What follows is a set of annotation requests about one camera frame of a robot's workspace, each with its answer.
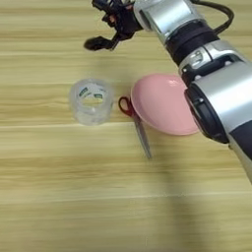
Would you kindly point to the clear tape roll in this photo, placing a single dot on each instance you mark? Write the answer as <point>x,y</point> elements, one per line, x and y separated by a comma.
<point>91,114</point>

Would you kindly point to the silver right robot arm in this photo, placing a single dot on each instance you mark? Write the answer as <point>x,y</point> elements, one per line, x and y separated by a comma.
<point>223,92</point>

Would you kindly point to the pink round plate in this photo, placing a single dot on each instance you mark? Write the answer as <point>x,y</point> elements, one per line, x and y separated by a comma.
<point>157,101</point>

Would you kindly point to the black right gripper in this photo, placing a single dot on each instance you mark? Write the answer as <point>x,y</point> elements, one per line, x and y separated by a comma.
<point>124,19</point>

